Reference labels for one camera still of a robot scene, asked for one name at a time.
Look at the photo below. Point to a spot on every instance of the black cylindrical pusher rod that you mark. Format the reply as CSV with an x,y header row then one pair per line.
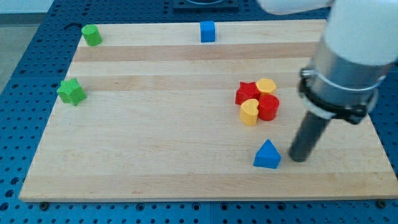
x,y
307,136

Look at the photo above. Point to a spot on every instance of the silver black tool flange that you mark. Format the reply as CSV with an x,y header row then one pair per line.
x,y
333,87

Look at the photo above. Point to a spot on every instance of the blue triangle block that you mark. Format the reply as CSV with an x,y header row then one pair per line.
x,y
267,156

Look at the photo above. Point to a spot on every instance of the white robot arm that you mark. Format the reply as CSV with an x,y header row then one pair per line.
x,y
357,48

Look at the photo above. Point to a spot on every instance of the red cylinder block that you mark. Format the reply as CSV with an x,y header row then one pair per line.
x,y
268,107

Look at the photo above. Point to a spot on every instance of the yellow hexagon block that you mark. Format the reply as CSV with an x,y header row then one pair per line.
x,y
266,86

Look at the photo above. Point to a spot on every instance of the yellow heart block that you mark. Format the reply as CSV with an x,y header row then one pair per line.
x,y
248,112

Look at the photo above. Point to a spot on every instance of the red star block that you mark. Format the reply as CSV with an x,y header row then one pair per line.
x,y
246,91

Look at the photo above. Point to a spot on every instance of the wooden board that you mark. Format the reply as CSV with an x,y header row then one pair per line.
x,y
160,123

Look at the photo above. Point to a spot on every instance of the blue cube block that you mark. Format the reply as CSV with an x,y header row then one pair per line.
x,y
207,31

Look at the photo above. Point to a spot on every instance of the green cylinder block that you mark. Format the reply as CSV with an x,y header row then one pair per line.
x,y
91,35

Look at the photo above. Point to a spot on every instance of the green star block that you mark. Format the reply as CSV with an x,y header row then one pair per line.
x,y
70,91

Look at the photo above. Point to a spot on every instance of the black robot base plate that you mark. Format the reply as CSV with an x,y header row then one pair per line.
x,y
183,5

